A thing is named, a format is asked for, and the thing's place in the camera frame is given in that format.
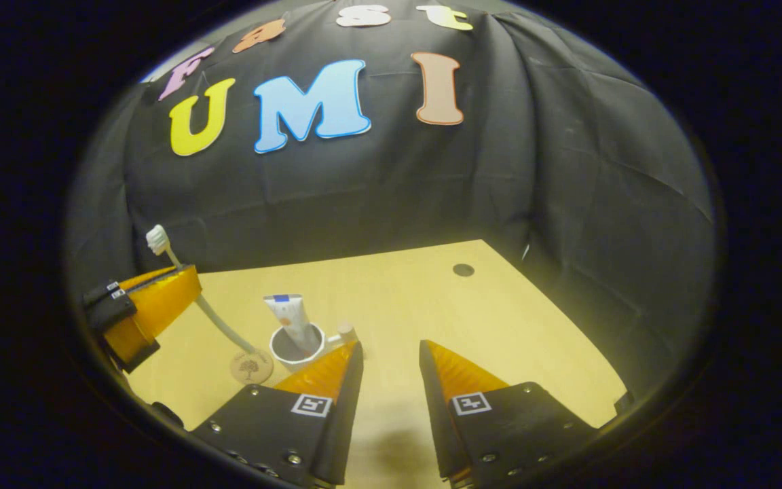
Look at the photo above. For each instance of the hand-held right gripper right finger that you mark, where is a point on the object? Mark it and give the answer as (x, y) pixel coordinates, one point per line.
(435, 407)

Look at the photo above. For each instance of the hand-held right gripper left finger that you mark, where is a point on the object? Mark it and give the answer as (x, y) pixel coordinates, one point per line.
(347, 407)

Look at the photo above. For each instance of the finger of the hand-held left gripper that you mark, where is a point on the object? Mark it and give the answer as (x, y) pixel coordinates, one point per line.
(102, 292)
(153, 305)

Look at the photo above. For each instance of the white toothbrush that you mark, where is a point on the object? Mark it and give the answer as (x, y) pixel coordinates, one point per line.
(157, 239)

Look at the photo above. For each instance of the round wooden coaster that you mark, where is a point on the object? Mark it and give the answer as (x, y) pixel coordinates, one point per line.
(250, 370)

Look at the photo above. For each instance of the white toothpaste tube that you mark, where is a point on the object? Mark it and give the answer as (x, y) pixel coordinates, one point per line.
(292, 316)

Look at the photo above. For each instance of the light wooden desktop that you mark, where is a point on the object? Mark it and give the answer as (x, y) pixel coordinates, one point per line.
(445, 305)

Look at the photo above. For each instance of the black round desk grommet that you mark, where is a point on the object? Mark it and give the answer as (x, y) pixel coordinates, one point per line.
(463, 269)

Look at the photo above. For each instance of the black backdrop cloth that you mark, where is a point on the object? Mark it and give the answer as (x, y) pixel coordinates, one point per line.
(466, 183)

